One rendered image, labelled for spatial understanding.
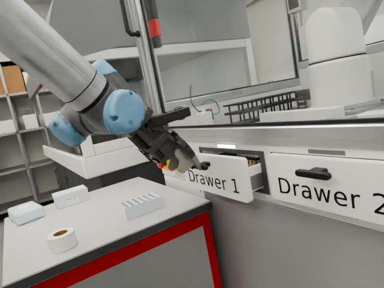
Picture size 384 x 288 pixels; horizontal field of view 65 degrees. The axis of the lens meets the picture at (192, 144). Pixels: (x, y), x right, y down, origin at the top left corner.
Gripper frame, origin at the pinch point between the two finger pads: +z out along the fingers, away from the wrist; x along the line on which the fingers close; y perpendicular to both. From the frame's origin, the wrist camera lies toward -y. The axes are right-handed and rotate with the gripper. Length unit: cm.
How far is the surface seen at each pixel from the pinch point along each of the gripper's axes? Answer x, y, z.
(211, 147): -7.2, -9.9, 5.1
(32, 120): -381, -10, -28
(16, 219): -53, 44, -15
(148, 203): -19.9, 13.6, 5.9
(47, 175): -419, 35, 41
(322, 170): 32.8, -6.0, 4.8
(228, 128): 2.8, -13.3, 0.2
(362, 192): 38.9, -5.1, 8.8
